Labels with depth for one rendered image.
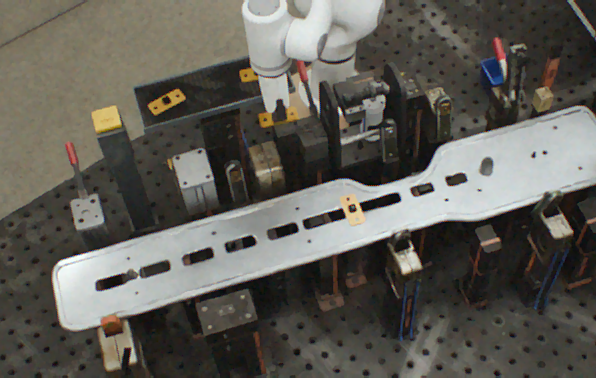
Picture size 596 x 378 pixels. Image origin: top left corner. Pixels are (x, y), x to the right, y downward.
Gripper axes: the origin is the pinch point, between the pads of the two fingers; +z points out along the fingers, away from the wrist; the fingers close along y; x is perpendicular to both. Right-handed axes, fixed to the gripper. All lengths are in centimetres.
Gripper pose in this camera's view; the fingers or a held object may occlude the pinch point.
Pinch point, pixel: (277, 110)
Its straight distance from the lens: 186.2
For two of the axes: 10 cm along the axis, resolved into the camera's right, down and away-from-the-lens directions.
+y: 2.2, 8.1, -5.5
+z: 0.7, 5.5, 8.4
